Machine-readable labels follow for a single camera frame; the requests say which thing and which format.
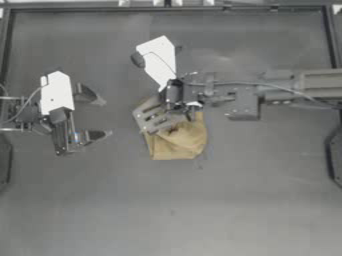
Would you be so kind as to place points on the tan camouflage t-shirt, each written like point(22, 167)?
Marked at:
point(181, 141)

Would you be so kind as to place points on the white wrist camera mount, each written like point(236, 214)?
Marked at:
point(57, 91)
point(155, 61)

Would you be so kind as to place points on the silver metal bracket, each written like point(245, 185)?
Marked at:
point(123, 2)

